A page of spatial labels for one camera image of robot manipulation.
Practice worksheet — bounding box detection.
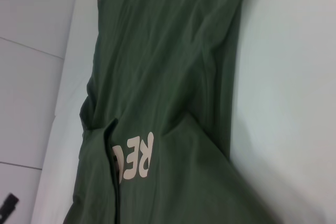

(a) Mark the dark green FREE! t-shirt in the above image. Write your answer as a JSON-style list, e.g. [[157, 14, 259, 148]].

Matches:
[[67, 0, 271, 224]]

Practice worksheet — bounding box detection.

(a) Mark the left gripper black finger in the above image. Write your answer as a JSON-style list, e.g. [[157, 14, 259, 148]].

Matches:
[[0, 193, 20, 219]]

